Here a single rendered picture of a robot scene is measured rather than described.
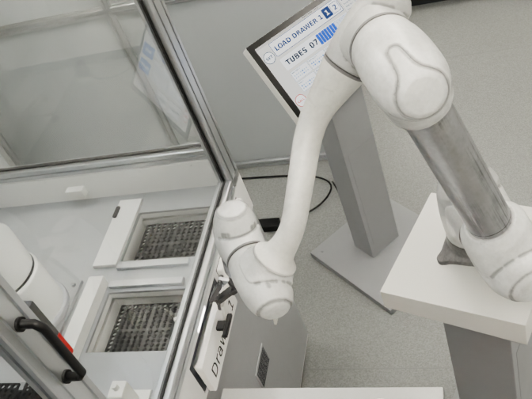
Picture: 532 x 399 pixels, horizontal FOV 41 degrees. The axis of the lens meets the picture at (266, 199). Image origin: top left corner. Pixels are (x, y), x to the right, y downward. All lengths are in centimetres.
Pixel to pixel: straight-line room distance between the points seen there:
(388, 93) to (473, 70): 278
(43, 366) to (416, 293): 99
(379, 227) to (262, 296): 157
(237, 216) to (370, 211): 139
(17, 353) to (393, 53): 81
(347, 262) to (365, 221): 26
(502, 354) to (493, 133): 161
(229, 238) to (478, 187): 54
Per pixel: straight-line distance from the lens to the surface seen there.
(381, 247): 307
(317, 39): 241
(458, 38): 428
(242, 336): 218
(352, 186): 276
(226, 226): 157
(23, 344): 129
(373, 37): 130
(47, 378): 134
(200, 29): 331
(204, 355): 184
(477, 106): 376
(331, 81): 144
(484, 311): 185
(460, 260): 194
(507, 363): 225
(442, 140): 138
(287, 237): 147
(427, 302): 189
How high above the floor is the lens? 234
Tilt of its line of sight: 41 degrees down
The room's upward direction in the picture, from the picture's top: 23 degrees counter-clockwise
